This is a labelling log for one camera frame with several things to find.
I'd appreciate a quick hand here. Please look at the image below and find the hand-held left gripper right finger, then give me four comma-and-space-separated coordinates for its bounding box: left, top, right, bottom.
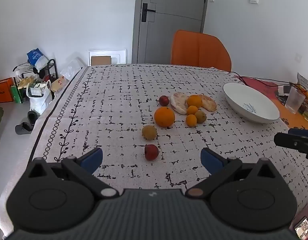
186, 147, 279, 198

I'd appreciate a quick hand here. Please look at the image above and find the white bowl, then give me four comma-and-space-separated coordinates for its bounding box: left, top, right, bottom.
223, 82, 280, 124

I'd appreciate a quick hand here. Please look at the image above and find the black shoe rack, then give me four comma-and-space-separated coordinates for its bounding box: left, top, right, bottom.
13, 59, 57, 100

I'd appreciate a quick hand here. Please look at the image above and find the smartphone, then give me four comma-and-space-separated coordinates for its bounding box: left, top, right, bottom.
293, 216, 308, 240

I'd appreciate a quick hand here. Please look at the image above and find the black-patterned white tablecloth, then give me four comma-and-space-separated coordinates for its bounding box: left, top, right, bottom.
0, 63, 308, 240

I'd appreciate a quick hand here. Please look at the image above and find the black door handle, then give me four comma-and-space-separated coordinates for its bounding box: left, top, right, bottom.
142, 3, 156, 22

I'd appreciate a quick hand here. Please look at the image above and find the peeled pomelo segment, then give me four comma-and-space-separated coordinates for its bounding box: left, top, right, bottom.
169, 92, 188, 115
185, 94, 217, 112

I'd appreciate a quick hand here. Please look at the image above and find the blue plastic bag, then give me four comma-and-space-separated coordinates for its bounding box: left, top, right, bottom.
27, 48, 49, 71

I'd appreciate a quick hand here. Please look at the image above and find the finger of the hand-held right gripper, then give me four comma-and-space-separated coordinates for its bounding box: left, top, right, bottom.
288, 128, 308, 138
274, 132, 308, 159

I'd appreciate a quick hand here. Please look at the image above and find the grey door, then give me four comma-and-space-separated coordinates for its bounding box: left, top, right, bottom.
131, 0, 210, 64

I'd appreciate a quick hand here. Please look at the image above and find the printed snack package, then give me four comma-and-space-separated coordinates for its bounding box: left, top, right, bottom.
297, 72, 308, 98

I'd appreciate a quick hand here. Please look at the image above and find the white charger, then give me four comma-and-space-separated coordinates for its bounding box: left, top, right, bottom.
276, 84, 293, 97

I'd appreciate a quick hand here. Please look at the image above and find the white plastic bag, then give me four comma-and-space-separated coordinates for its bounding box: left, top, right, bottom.
26, 80, 53, 114

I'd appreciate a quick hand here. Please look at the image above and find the red table mat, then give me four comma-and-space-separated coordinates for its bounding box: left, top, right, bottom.
240, 76, 308, 130

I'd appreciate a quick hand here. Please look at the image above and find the black cable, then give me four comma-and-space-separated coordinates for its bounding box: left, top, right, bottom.
230, 71, 301, 88

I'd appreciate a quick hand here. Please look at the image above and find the clear plastic bag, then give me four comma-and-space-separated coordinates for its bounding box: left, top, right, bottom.
59, 57, 84, 81

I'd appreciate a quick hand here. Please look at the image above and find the brown-green kiwi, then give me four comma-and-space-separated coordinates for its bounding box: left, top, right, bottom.
194, 110, 207, 124
142, 125, 157, 140

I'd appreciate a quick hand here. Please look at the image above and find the beige paper bag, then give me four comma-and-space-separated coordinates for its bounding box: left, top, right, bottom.
50, 76, 67, 92

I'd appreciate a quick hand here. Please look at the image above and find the orange chair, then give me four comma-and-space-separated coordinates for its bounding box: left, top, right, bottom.
170, 30, 232, 72

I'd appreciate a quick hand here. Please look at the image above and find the orange box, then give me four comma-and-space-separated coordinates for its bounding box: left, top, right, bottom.
0, 78, 14, 103

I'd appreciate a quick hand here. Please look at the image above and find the dark slipper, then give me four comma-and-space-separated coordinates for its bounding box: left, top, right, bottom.
15, 122, 33, 134
28, 110, 41, 125

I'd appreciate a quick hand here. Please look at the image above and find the large orange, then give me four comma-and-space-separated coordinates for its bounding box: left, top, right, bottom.
154, 106, 175, 127

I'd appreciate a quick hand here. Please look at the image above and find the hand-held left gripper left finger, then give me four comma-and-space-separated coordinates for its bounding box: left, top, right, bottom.
27, 147, 119, 200

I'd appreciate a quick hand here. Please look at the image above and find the green box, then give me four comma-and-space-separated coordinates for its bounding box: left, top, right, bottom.
10, 85, 24, 104

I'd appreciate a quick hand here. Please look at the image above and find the white framed board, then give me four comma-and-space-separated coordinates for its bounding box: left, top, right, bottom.
88, 49, 127, 66

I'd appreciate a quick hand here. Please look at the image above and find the brown cardboard piece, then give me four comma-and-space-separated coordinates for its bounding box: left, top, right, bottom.
91, 56, 112, 66

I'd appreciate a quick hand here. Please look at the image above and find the medium orange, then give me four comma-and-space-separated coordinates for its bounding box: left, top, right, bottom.
187, 95, 203, 109

